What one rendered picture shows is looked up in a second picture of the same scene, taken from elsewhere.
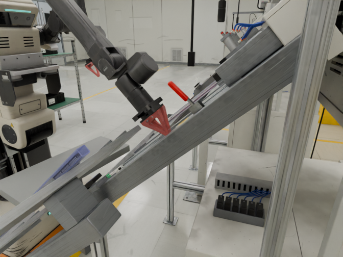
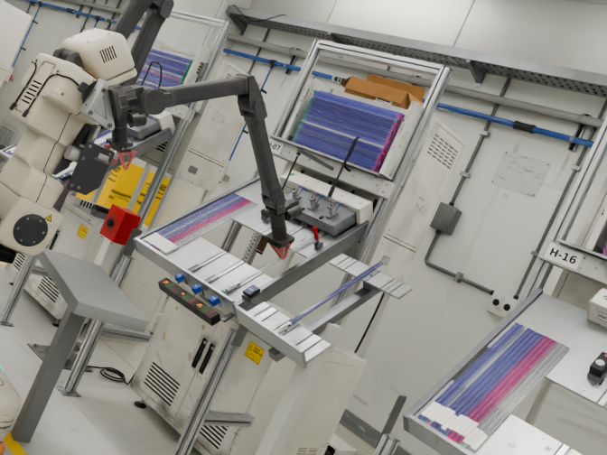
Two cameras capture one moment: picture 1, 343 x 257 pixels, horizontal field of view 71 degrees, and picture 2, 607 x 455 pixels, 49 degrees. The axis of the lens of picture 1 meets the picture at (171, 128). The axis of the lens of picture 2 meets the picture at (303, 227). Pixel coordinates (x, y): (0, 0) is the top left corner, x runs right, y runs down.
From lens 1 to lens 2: 2.43 m
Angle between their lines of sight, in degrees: 69
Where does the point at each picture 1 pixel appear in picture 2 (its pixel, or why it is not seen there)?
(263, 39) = (352, 218)
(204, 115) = (329, 250)
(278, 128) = (144, 261)
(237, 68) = (340, 227)
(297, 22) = (366, 216)
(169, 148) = (306, 268)
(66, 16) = (267, 159)
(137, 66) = (296, 210)
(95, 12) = not seen: outside the picture
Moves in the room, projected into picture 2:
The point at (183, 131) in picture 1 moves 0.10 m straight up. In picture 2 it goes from (317, 258) to (328, 235)
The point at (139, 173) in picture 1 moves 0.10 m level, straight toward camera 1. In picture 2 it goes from (283, 284) to (307, 296)
